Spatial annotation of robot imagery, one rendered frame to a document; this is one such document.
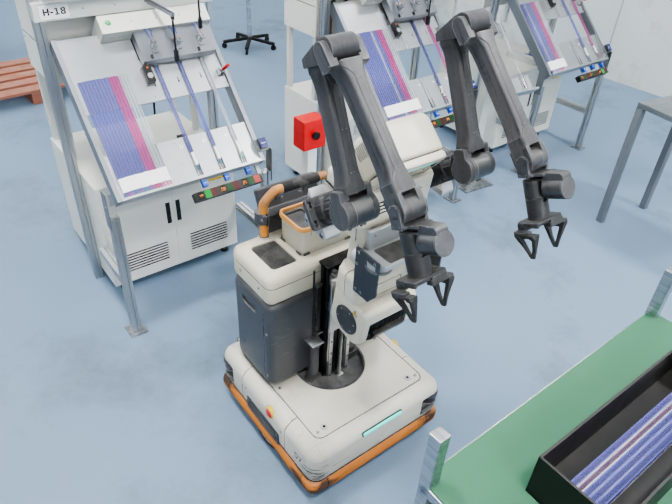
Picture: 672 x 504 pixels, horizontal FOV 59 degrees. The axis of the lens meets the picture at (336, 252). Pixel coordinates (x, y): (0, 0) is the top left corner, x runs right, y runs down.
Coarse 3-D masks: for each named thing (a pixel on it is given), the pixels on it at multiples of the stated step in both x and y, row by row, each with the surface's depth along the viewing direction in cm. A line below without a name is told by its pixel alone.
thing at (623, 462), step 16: (656, 416) 128; (640, 432) 125; (656, 432) 125; (608, 448) 121; (624, 448) 121; (640, 448) 121; (656, 448) 121; (592, 464) 118; (608, 464) 118; (624, 464) 118; (640, 464) 118; (576, 480) 115; (592, 480) 115; (608, 480) 115; (624, 480) 115; (592, 496) 112; (608, 496) 112
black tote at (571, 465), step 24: (648, 384) 137; (600, 408) 121; (624, 408) 134; (648, 408) 134; (576, 432) 117; (600, 432) 128; (624, 432) 128; (552, 456) 115; (576, 456) 123; (552, 480) 110; (648, 480) 119
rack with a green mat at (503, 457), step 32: (640, 320) 160; (608, 352) 150; (640, 352) 150; (576, 384) 141; (608, 384) 141; (512, 416) 132; (544, 416) 133; (576, 416) 133; (480, 448) 125; (512, 448) 125; (544, 448) 126; (448, 480) 118; (480, 480) 119; (512, 480) 119
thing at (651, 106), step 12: (636, 108) 337; (648, 108) 331; (660, 108) 329; (636, 120) 339; (636, 132) 344; (624, 144) 350; (624, 156) 352; (660, 156) 376; (660, 168) 378; (612, 180) 363; (612, 192) 366; (648, 192) 389; (648, 204) 395; (600, 216) 378
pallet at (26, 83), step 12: (12, 60) 536; (24, 60) 537; (0, 72) 510; (12, 72) 514; (24, 72) 513; (0, 84) 489; (12, 84) 490; (24, 84) 492; (36, 84) 492; (0, 96) 469; (12, 96) 473; (36, 96) 485
